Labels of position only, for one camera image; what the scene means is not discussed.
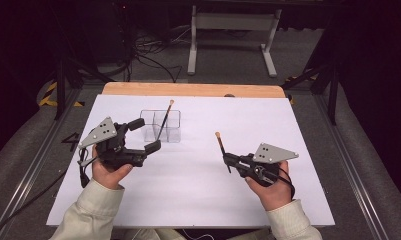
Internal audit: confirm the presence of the person's right hand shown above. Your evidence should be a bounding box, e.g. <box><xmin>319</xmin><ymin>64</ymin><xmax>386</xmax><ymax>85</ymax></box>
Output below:
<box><xmin>244</xmin><ymin>160</ymin><xmax>294</xmax><ymax>212</ymax></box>

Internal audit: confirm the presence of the white table sheet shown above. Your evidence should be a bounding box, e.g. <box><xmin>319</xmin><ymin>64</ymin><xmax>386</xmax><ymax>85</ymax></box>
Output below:
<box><xmin>46</xmin><ymin>94</ymin><xmax>336</xmax><ymax>228</ymax></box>

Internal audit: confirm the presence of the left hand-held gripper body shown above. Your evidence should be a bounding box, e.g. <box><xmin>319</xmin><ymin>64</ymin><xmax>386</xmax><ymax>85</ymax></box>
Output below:
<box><xmin>78</xmin><ymin>116</ymin><xmax>146</xmax><ymax>170</ymax></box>

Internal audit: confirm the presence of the wooden table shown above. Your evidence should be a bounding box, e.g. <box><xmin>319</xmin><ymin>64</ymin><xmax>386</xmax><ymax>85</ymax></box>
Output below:
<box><xmin>101</xmin><ymin>82</ymin><xmax>287</xmax><ymax>99</ymax></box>

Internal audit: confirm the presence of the yellow black hazard tape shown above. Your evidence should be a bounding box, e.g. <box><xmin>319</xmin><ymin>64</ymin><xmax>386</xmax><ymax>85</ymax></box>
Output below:
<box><xmin>37</xmin><ymin>81</ymin><xmax>86</xmax><ymax>108</ymax></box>

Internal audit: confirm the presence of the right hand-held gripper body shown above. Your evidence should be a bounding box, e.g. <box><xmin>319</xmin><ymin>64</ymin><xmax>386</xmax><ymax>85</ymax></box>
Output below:
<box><xmin>240</xmin><ymin>142</ymin><xmax>300</xmax><ymax>188</ymax></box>

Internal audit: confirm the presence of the aluminium frame rail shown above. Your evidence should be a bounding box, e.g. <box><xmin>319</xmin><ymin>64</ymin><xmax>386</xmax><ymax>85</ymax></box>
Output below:
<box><xmin>312</xmin><ymin>94</ymin><xmax>393</xmax><ymax>240</ymax></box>
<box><xmin>0</xmin><ymin>88</ymin><xmax>83</xmax><ymax>240</ymax></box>

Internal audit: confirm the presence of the black tripod stand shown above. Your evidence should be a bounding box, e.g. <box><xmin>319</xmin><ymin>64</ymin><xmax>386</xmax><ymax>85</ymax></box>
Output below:
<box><xmin>281</xmin><ymin>63</ymin><xmax>340</xmax><ymax>126</ymax></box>
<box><xmin>52</xmin><ymin>56</ymin><xmax>106</xmax><ymax>121</ymax></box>

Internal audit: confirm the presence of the dark curtain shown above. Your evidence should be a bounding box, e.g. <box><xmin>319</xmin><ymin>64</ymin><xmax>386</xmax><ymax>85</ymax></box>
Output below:
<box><xmin>0</xmin><ymin>0</ymin><xmax>66</xmax><ymax>168</ymax></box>
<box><xmin>321</xmin><ymin>0</ymin><xmax>401</xmax><ymax>201</ymax></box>

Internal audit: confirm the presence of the tangle of black floor cables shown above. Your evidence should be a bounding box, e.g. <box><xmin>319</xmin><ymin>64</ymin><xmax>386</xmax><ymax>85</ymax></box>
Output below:
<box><xmin>127</xmin><ymin>26</ymin><xmax>193</xmax><ymax>83</ymax></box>

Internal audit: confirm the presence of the clear plastic organizer box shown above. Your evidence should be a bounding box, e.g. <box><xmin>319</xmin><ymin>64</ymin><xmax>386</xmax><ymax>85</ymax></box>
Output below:
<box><xmin>139</xmin><ymin>109</ymin><xmax>182</xmax><ymax>144</ymax></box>

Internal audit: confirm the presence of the dark-handled makeup brush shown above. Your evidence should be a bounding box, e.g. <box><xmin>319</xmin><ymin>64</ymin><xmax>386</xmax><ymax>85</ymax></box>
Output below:
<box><xmin>155</xmin><ymin>99</ymin><xmax>176</xmax><ymax>142</ymax></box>
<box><xmin>214</xmin><ymin>131</ymin><xmax>233</xmax><ymax>174</ymax></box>

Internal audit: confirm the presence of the person's left hand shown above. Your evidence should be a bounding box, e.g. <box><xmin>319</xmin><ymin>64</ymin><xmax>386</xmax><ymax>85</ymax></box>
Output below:
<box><xmin>91</xmin><ymin>144</ymin><xmax>135</xmax><ymax>191</ymax></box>

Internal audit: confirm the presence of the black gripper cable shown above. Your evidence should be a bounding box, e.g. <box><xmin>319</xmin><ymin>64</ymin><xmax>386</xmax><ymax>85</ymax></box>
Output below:
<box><xmin>277</xmin><ymin>168</ymin><xmax>296</xmax><ymax>202</ymax></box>

